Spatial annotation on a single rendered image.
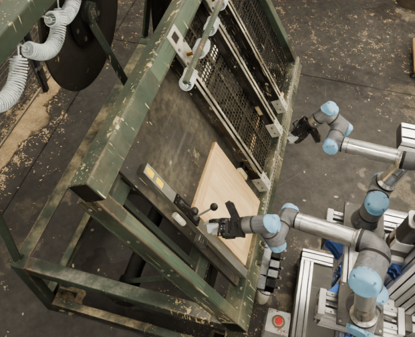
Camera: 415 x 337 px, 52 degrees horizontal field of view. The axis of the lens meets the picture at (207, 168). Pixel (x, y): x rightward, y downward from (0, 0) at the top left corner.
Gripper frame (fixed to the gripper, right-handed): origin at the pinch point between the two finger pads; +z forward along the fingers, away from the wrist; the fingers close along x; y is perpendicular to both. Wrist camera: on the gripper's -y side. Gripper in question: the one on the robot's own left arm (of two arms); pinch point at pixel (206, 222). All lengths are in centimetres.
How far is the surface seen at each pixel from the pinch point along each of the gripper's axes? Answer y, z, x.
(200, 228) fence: 0.6, 8.2, 7.7
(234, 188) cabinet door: -29, 11, 41
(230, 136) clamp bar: -54, 6, 25
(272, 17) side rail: -171, 8, 78
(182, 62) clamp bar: -72, 5, -23
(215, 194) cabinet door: -20.1, 10.6, 21.8
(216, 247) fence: 6.9, 8.2, 22.7
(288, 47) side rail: -162, 8, 104
